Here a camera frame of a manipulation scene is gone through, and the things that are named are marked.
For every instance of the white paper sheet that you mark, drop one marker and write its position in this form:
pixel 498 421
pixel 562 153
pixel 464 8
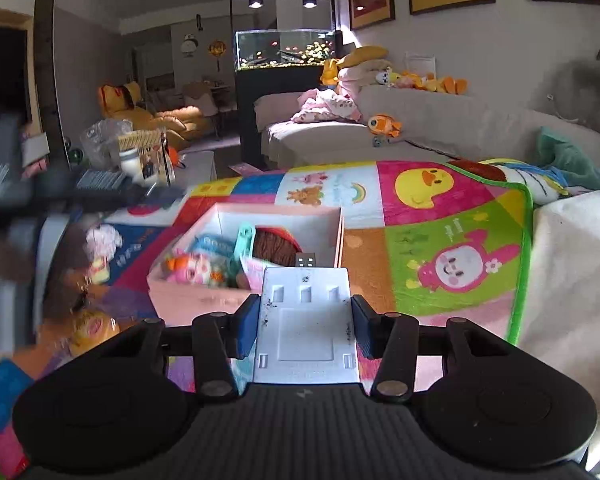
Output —
pixel 420 62

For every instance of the black television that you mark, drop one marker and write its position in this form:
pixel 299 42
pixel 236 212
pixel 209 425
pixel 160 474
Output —
pixel 0 70

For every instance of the beige dining chair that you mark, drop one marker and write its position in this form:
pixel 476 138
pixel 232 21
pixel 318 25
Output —
pixel 200 97
pixel 226 105

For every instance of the white thermos bottle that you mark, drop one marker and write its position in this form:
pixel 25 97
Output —
pixel 130 162

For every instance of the black tank cabinet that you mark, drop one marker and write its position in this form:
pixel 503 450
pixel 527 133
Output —
pixel 265 105

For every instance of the grey neck pillow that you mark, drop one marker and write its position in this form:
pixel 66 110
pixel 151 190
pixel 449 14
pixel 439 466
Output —
pixel 585 90

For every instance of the orange clownfish plush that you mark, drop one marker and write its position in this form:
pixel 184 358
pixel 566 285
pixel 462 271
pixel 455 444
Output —
pixel 384 124

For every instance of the teal cloth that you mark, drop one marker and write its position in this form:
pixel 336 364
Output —
pixel 570 160

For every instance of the pink clothes pile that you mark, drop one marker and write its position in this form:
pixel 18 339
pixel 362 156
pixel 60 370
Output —
pixel 325 107

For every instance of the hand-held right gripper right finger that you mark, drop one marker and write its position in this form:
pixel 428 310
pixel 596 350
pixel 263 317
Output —
pixel 362 325

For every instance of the yellow duck plush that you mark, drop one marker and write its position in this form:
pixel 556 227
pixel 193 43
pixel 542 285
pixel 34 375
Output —
pixel 430 81

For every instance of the orange ball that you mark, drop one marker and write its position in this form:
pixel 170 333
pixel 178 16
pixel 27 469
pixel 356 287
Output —
pixel 172 155

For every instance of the panda wall clock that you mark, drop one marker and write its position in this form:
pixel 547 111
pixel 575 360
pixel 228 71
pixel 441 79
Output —
pixel 190 44

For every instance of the green striped ball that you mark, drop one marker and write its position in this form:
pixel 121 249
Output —
pixel 75 152

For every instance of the colourful cartoon play mat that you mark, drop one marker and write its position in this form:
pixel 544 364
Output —
pixel 430 220

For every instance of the yellow plush toy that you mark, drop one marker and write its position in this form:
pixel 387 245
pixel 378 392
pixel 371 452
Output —
pixel 330 72

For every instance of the white blue printed cloth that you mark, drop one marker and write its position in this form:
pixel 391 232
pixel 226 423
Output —
pixel 530 180

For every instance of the beige printed paper bag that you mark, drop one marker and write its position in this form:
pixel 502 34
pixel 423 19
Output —
pixel 152 152

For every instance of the grey plastic plate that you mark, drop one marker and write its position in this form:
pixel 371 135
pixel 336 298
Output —
pixel 305 320

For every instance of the small white plush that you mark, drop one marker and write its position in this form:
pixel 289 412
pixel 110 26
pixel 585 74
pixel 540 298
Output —
pixel 382 77

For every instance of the clear plastic bag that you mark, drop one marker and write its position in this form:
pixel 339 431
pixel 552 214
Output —
pixel 100 142

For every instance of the crochet doll with brown hair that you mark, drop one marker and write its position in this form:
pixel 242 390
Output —
pixel 275 247

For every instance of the pink packet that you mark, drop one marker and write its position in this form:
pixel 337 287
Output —
pixel 257 272

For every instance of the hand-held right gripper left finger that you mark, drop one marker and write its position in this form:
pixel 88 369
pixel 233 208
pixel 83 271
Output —
pixel 247 325

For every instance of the white coffee table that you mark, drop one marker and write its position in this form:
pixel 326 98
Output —
pixel 200 165

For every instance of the teal plastic toy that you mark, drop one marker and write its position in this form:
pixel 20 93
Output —
pixel 245 242

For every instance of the blue wet wipes packet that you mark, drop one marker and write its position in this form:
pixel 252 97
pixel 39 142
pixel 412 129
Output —
pixel 212 247

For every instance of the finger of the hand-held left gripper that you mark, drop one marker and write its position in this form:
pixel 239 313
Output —
pixel 150 195

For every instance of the pink cardboard box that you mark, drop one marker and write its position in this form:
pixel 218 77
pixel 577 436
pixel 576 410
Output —
pixel 180 300

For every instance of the pink orange toy figure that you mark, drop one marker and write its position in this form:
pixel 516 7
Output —
pixel 185 267

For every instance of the beige sofa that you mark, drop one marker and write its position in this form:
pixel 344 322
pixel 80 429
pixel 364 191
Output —
pixel 430 120

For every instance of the glass fish tank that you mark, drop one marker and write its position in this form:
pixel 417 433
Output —
pixel 287 50

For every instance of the yellow plush lounge chair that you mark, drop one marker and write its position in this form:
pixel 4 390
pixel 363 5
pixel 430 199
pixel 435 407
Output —
pixel 145 110

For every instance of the pink pillow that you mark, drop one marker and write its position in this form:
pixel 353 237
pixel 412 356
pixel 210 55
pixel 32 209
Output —
pixel 362 77

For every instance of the white paper bag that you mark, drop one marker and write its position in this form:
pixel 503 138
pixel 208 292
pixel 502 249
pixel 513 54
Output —
pixel 36 147

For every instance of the yellow pillow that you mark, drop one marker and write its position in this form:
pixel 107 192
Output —
pixel 362 55

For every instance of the yellow wall ornament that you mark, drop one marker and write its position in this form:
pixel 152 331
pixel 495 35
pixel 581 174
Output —
pixel 216 50

